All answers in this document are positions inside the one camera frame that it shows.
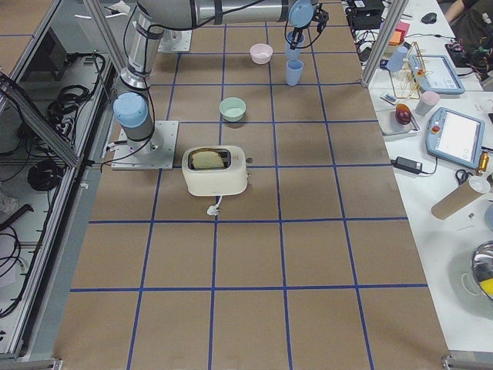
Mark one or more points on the teach pendant far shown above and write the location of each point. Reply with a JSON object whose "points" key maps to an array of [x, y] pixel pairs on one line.
{"points": [[435, 73]]}

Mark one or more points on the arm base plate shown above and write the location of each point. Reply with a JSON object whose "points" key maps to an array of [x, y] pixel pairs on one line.
{"points": [[156, 154], [175, 42]]}

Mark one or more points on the mango fruit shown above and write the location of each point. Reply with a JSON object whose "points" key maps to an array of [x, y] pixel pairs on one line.
{"points": [[403, 114]]}

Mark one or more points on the metal tray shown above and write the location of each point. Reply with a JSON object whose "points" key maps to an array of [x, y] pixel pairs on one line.
{"points": [[393, 130]]}

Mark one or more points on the steel mixing bowl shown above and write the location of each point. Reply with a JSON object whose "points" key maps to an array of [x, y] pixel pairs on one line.
{"points": [[477, 280]]}

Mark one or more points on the black power adapter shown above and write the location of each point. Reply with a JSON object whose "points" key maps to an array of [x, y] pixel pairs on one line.
{"points": [[407, 165]]}

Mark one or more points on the gold wire rack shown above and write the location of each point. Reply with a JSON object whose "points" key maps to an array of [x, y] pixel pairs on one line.
{"points": [[406, 82]]}

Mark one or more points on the blue cup on desk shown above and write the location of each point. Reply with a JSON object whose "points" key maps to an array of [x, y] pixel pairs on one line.
{"points": [[396, 61]]}

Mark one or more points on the cardboard tube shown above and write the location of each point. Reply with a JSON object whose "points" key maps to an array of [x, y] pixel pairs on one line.
{"points": [[465, 194]]}

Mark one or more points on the teach pendant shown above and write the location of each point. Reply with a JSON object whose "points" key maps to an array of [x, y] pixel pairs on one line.
{"points": [[435, 73], [455, 137]]}

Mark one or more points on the blue cup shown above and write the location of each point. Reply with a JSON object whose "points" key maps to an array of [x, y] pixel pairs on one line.
{"points": [[294, 69], [396, 61], [292, 54]]}

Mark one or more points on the teach pendant near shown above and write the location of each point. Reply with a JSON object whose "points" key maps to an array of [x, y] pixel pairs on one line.
{"points": [[455, 137]]}

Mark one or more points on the bread slice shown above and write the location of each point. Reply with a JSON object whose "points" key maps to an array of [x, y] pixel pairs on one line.
{"points": [[207, 160]]}

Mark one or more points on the aluminium frame post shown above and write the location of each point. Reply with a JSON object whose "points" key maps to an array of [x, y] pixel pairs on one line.
{"points": [[392, 18]]}

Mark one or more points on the cream toaster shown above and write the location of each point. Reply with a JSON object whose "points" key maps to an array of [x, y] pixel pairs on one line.
{"points": [[230, 180]]}

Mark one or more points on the green bowl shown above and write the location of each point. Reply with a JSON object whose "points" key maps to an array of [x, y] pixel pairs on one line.
{"points": [[232, 109]]}

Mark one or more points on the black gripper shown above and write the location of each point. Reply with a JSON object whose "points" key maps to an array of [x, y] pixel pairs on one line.
{"points": [[295, 38]]}

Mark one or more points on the pink bowl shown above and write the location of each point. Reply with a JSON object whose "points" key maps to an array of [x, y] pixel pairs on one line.
{"points": [[261, 53]]}

